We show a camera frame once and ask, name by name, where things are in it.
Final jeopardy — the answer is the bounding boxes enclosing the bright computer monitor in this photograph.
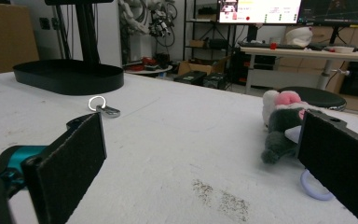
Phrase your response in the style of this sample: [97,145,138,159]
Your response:
[217,0,302,25]

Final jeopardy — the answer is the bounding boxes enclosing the light wooden desk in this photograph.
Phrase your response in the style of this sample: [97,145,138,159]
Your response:
[239,46,358,94]

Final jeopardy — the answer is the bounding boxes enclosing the open cardboard box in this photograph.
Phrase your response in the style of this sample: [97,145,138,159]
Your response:
[177,57,231,77]

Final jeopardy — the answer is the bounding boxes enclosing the grey white pink plush toy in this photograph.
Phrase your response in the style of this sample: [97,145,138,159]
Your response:
[260,90,309,165]

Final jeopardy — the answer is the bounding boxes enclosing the black box with green label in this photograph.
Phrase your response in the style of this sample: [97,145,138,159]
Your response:
[172,70,208,86]

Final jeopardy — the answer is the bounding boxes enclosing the dark computer monitor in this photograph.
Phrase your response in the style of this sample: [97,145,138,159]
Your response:
[297,0,358,28]

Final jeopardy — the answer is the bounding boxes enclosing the metal key ring clip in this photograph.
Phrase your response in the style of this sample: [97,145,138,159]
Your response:
[88,95,121,119]

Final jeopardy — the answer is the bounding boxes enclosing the lilac plastic ring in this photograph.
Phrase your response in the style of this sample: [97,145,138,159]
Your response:
[299,169,335,202]

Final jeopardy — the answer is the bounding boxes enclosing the white cap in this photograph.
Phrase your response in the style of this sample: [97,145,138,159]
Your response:
[284,26,314,49]

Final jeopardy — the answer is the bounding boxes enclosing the black cabinet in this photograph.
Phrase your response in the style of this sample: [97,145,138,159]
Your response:
[229,50,278,85]

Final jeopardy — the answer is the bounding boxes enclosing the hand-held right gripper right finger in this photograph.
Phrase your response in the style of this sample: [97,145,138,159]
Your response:
[296,109,358,224]

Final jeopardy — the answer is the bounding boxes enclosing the black metal shelf rack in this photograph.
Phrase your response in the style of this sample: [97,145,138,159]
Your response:
[182,0,237,62]

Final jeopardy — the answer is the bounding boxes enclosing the black keyboard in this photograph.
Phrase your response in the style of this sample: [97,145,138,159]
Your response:
[239,41,307,50]

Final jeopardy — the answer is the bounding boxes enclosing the black metal stand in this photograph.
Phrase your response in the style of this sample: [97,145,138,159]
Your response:
[45,0,115,64]

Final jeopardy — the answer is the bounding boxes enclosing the round white table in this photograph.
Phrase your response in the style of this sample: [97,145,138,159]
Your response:
[124,63,173,76]

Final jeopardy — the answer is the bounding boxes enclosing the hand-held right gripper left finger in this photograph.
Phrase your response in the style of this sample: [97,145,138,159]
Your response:
[21,111,107,224]

